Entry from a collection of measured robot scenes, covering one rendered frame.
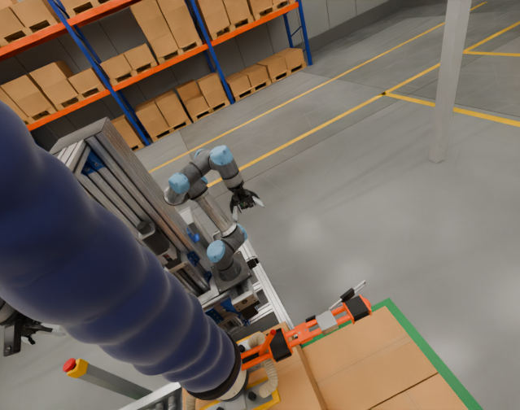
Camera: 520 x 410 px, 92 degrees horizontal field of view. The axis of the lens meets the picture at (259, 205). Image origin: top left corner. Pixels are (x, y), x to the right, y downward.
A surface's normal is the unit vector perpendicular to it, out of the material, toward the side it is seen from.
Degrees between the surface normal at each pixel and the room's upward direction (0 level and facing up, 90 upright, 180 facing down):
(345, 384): 0
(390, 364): 0
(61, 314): 92
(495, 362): 0
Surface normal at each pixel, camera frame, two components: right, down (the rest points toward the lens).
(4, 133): 0.84, -0.36
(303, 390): -0.32, -0.72
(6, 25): 0.37, 0.52
